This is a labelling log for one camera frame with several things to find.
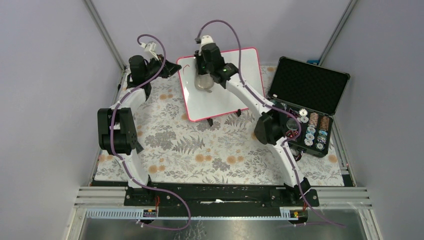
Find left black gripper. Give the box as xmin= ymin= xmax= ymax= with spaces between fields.
xmin=144 ymin=54 xmax=182 ymax=82

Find grey wiping cloth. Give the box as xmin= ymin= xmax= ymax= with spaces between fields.
xmin=194 ymin=74 xmax=215 ymax=93

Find pink framed whiteboard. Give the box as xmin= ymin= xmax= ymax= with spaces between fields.
xmin=176 ymin=47 xmax=265 ymax=122

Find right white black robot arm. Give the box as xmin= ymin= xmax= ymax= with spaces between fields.
xmin=194 ymin=42 xmax=311 ymax=206

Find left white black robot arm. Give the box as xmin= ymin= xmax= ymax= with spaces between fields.
xmin=97 ymin=55 xmax=182 ymax=206

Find floral tablecloth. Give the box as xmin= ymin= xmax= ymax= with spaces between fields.
xmin=94 ymin=64 xmax=345 ymax=186

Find black poker chip case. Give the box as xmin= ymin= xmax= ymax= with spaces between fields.
xmin=268 ymin=56 xmax=351 ymax=158

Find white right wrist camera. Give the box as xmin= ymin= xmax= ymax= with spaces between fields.
xmin=200 ymin=35 xmax=215 ymax=47

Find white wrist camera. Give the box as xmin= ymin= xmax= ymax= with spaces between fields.
xmin=200 ymin=35 xmax=215 ymax=47
xmin=139 ymin=41 xmax=159 ymax=61

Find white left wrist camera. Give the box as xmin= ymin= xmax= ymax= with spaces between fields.
xmin=139 ymin=41 xmax=159 ymax=61

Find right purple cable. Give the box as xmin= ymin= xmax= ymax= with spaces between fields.
xmin=195 ymin=19 xmax=345 ymax=229

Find purple cable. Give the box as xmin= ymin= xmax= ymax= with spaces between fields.
xmin=109 ymin=33 xmax=192 ymax=231
xmin=195 ymin=19 xmax=345 ymax=229

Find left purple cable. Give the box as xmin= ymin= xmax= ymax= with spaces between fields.
xmin=109 ymin=33 xmax=192 ymax=231

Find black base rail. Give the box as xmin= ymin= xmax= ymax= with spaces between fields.
xmin=124 ymin=182 xmax=305 ymax=218

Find aluminium frame front rails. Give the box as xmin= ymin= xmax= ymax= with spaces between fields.
xmin=74 ymin=184 xmax=372 ymax=220

